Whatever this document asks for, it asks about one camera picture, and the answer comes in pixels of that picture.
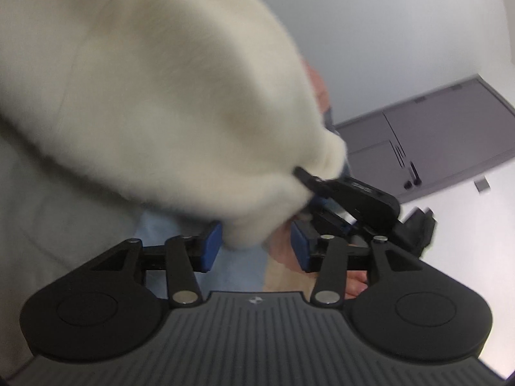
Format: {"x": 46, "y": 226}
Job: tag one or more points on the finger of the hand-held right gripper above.
{"x": 308, "y": 177}
{"x": 324, "y": 205}

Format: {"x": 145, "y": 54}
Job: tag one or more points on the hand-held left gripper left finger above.
{"x": 211, "y": 247}

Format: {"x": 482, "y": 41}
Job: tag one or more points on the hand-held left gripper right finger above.
{"x": 299, "y": 249}

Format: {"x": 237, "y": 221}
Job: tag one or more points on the cream striped fleece blanket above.
{"x": 141, "y": 88}

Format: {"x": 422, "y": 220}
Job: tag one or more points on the person's right forearm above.
{"x": 318, "y": 88}

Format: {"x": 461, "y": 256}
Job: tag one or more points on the person's right hand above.
{"x": 281, "y": 249}

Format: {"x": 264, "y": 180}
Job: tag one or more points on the grey door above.
{"x": 442, "y": 128}

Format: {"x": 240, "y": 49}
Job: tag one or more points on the person's grey shirt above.
{"x": 48, "y": 229}

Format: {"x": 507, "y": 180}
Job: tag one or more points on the small grey wall plate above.
{"x": 481, "y": 185}

